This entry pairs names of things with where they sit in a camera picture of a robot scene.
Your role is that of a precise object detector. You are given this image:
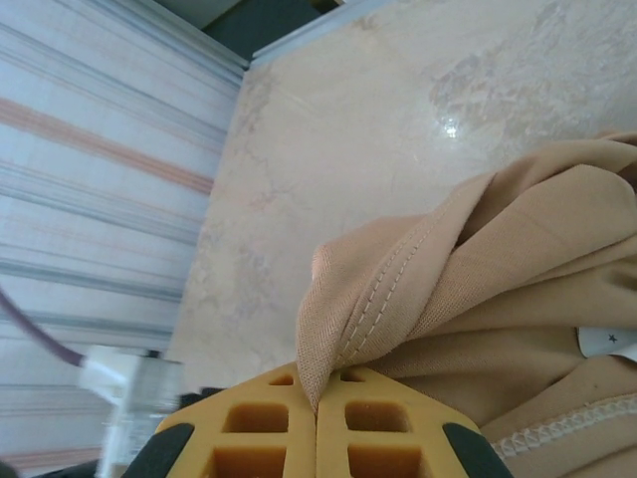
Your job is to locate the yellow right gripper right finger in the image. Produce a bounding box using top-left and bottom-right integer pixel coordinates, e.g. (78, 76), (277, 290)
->
(316, 365), (514, 478)

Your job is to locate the tan t-shirt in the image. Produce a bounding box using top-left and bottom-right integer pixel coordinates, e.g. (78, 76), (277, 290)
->
(296, 129), (637, 478)

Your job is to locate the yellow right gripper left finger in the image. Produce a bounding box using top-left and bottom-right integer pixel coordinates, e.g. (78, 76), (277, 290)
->
(126, 360), (319, 478)

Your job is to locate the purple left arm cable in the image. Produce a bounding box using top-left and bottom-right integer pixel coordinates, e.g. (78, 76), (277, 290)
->
(0, 283), (85, 368)

